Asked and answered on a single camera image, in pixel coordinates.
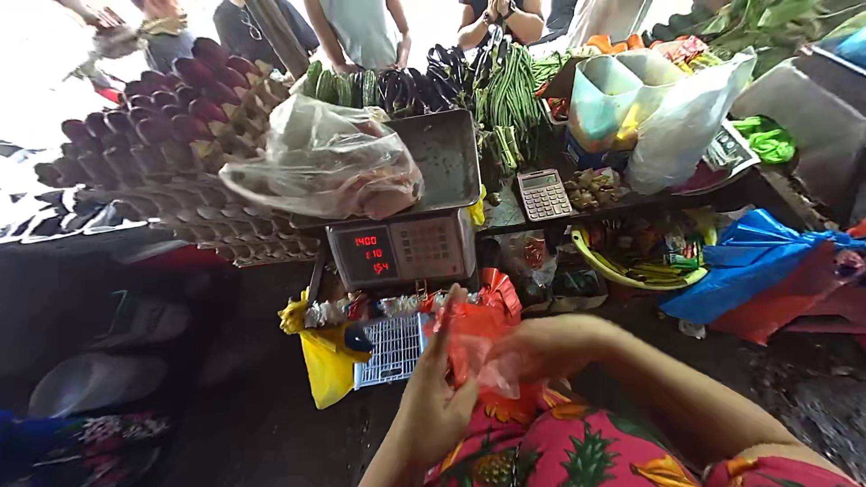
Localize small yellow plastic bag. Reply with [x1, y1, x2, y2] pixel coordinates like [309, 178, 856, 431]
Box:
[467, 184, 488, 227]

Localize pile of leafy green vegetables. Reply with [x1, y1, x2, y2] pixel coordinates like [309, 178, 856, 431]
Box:
[643, 0, 840, 74]

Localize digital weighing scale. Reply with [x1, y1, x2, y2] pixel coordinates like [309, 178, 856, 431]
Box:
[291, 109, 484, 292]

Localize silver and red tinsel garland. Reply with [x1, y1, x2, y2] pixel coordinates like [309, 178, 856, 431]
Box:
[304, 285, 483, 328]

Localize blue cloth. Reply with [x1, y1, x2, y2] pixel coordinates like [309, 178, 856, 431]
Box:
[0, 409, 75, 487]

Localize floral cloth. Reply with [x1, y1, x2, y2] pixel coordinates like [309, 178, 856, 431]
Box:
[34, 413, 171, 487]

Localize clear bag with red contents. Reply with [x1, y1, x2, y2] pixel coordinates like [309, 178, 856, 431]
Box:
[502, 230, 560, 288]

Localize wooden pole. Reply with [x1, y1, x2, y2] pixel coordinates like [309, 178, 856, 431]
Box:
[244, 0, 311, 79]

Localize pink plastic stool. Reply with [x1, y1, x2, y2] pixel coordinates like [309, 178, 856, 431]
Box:
[778, 291, 866, 350]

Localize light blue plastic crate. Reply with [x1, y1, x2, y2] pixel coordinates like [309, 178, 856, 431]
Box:
[353, 312, 431, 391]

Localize pile of orange vegetables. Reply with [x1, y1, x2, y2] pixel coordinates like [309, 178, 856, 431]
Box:
[585, 34, 725, 75]

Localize white plastic bag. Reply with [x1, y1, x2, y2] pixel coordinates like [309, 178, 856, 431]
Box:
[626, 47, 757, 196]

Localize pile of green string beans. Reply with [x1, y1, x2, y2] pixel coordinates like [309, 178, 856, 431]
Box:
[474, 37, 572, 139]

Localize pile of green gourds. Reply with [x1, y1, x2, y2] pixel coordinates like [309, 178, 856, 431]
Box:
[300, 60, 383, 109]

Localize stack of egg trays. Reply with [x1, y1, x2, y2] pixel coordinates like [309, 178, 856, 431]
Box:
[34, 61, 320, 269]

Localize person's right forearm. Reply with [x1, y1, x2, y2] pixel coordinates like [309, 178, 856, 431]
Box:
[585, 317, 857, 487]

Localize tied bunch of green stalks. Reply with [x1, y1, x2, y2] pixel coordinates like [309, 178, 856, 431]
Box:
[478, 124, 526, 175]

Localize grey calculator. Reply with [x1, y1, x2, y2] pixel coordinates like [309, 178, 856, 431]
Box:
[517, 168, 574, 223]

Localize person's left forearm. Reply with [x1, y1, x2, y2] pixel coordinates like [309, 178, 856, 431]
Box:
[357, 426, 444, 487]

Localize translucent plastic container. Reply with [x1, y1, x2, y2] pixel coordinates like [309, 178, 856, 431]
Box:
[567, 53, 645, 154]
[612, 47, 691, 151]

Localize large white foam box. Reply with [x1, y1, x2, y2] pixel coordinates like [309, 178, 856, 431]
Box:
[731, 47, 866, 219]

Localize pile of dark eggplants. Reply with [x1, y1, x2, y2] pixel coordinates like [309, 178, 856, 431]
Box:
[377, 27, 512, 120]

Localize blue plastic bag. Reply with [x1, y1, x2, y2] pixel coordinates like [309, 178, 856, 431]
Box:
[659, 208, 855, 326]

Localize pile of purple eggs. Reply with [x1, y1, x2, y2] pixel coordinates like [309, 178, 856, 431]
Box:
[61, 37, 261, 153]

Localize person's right hand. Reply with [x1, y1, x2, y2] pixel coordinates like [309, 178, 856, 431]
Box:
[488, 314, 618, 386]

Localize person's body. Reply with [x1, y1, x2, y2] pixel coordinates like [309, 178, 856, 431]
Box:
[423, 382, 863, 487]

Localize pile of ginger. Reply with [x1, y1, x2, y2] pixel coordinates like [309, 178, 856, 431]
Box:
[564, 167, 630, 211]

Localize market stall table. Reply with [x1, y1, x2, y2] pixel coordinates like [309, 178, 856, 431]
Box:
[308, 122, 823, 319]

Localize pile of green pods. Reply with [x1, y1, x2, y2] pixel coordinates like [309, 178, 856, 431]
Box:
[582, 223, 708, 286]

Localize yellow round basket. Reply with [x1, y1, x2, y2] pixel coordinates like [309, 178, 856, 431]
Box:
[571, 208, 718, 292]

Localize filled clear plastic bag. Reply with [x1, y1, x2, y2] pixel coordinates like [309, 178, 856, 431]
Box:
[218, 92, 426, 221]

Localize person's left hand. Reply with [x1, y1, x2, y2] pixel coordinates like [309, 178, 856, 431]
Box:
[392, 284, 480, 469]

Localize bright green plastic bag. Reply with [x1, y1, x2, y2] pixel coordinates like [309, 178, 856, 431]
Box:
[731, 115, 798, 165]

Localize large red plastic bag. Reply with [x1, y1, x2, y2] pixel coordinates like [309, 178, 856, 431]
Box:
[710, 233, 866, 347]

